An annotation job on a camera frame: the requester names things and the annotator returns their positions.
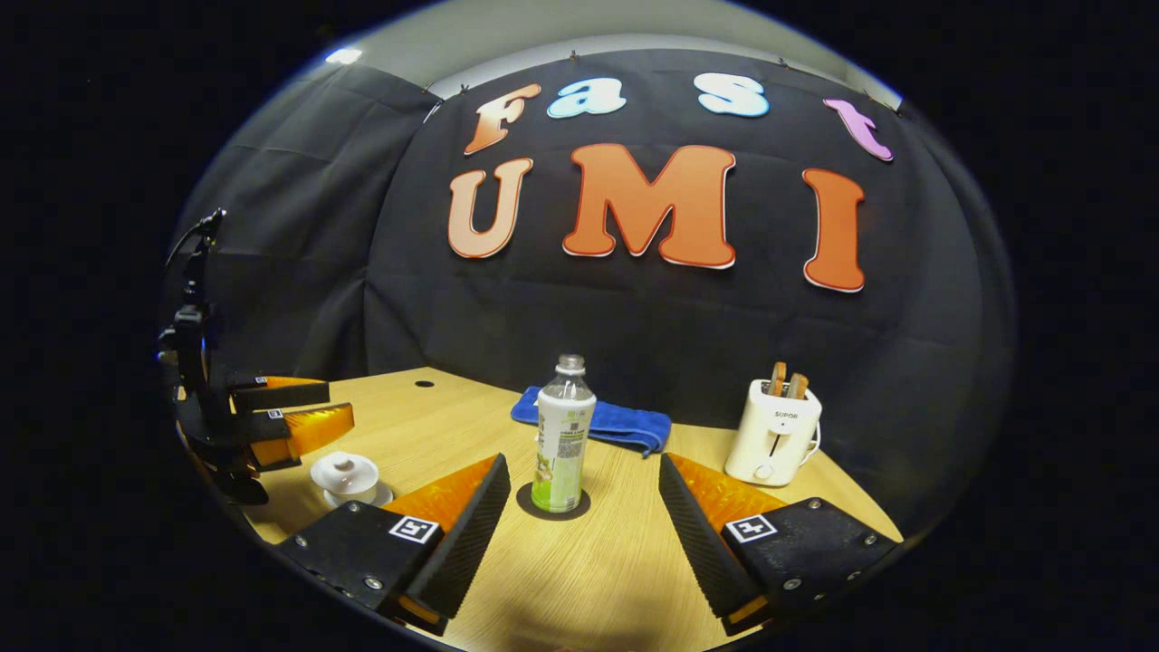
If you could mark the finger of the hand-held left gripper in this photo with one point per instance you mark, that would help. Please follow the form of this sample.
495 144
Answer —
317 426
281 394

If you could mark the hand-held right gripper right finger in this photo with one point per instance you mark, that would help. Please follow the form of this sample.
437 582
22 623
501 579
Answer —
702 534

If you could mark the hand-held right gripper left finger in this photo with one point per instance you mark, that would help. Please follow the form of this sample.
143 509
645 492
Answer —
466 534

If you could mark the dark round coaster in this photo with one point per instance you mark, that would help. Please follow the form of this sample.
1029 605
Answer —
527 503

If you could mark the clear water bottle green label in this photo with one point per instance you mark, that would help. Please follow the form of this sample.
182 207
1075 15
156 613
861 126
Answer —
561 444

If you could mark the white saucer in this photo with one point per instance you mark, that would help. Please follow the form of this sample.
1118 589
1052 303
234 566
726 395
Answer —
380 496

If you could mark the white toaster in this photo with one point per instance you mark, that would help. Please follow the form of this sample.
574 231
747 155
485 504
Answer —
770 439

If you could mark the blue folded towel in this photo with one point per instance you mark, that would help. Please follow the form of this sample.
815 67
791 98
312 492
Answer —
625 424

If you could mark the brown bread slice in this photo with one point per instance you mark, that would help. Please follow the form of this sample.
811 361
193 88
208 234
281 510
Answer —
778 380
798 387

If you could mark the black backdrop cloth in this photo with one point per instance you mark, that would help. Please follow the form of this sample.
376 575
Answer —
634 335

